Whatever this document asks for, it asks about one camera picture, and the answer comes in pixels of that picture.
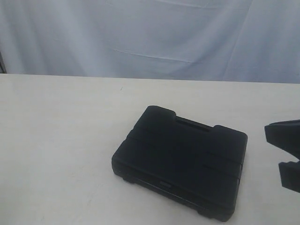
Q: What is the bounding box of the black plastic tool case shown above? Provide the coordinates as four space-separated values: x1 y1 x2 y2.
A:
112 105 248 222

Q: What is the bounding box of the white backdrop curtain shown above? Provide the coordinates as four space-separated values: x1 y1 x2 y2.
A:
0 0 300 83

